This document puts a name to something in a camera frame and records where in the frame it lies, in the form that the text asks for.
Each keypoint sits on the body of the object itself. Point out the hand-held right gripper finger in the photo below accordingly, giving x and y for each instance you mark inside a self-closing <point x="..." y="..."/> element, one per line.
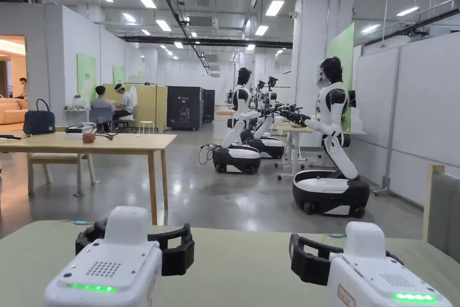
<point x="309" y="262"/>
<point x="393" y="255"/>

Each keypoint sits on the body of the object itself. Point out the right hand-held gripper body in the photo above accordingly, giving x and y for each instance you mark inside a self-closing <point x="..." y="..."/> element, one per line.
<point x="370" y="278"/>

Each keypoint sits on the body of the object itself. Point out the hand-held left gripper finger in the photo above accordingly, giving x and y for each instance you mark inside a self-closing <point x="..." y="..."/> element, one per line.
<point x="90" y="235"/>
<point x="178" y="253"/>

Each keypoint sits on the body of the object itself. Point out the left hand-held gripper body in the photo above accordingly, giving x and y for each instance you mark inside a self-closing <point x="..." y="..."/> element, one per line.
<point x="107" y="278"/>

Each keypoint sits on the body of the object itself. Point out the small pale blue clip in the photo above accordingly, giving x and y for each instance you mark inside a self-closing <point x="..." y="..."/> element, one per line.
<point x="337" y="235"/>
<point x="79" y="222"/>

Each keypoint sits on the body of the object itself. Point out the bed with pale green sheet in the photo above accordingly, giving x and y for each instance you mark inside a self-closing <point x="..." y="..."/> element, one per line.
<point x="237" y="267"/>

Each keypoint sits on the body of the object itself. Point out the grey padded headboard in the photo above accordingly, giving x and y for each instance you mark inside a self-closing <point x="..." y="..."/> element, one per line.
<point x="444" y="213"/>

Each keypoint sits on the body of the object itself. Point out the light wooden bench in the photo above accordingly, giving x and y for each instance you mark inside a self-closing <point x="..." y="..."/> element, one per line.
<point x="50" y="157"/>

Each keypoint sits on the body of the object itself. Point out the white black humanoid robot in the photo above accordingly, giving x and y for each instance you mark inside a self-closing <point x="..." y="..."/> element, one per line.
<point x="269" y="141"/>
<point x="240" y="100"/>
<point x="336" y="105"/>

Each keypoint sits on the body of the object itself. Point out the white desk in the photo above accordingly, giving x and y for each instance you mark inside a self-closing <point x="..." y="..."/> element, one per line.
<point x="287" y="129"/>

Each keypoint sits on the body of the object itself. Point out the large black cabinet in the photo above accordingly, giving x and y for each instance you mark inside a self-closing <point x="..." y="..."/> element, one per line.
<point x="183" y="107"/>

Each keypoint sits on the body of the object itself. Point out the beige sofa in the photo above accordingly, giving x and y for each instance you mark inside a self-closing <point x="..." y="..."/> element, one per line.
<point x="12" y="111"/>

